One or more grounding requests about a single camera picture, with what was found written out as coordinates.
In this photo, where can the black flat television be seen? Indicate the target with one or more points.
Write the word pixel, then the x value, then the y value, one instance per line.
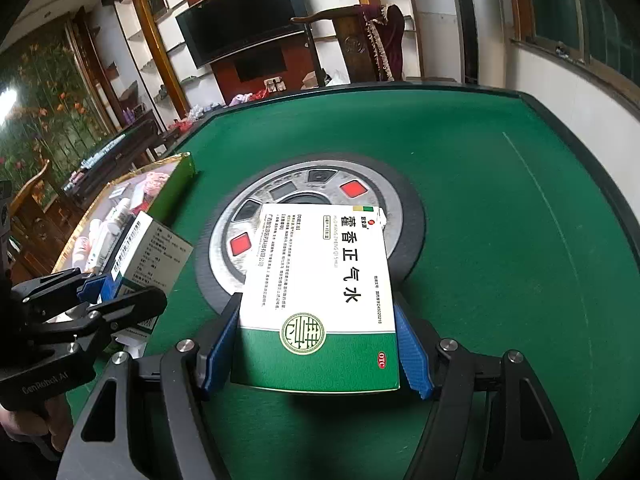
pixel 240 15

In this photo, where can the dark mahjong table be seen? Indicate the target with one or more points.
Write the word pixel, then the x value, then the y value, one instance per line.
pixel 120 145

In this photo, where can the carved wooden chair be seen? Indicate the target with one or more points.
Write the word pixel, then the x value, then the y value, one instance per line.
pixel 352 45

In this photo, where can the green white medicine box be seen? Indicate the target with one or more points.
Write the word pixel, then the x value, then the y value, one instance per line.
pixel 310 285

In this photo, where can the curved back wooden chair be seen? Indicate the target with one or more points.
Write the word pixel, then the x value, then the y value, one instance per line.
pixel 30 200

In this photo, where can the gold rimmed cardboard box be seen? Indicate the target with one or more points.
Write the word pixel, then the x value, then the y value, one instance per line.
pixel 172 185

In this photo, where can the purple plush toy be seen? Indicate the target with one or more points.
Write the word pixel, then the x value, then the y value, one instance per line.
pixel 239 99

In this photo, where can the round table control panel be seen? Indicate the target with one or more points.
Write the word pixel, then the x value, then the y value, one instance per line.
pixel 320 180

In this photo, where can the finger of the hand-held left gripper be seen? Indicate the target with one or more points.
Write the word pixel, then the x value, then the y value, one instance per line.
pixel 130 307
pixel 97 287

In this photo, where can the pink fuzzy pouch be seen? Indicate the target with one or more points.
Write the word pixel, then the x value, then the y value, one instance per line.
pixel 157 182

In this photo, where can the floral wall mural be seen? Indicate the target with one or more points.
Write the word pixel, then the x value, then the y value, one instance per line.
pixel 50 85

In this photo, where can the white barcode medicine box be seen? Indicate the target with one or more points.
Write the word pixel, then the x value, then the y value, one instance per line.
pixel 160 255

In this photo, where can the brown television cabinet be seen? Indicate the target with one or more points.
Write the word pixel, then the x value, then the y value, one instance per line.
pixel 260 67

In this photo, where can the person's left hand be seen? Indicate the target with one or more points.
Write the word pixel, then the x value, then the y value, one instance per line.
pixel 60 420

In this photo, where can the maroon fringed cloth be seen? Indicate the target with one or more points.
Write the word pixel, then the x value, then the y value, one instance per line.
pixel 387 35

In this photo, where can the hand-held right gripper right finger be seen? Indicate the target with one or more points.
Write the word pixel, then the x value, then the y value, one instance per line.
pixel 415 360

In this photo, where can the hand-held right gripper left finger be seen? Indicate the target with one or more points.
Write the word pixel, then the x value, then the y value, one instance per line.
pixel 220 355

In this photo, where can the small cardboard box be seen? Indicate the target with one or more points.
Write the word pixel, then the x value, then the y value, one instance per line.
pixel 310 80

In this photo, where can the wooden framed window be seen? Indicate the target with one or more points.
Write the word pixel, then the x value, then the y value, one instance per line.
pixel 575 10

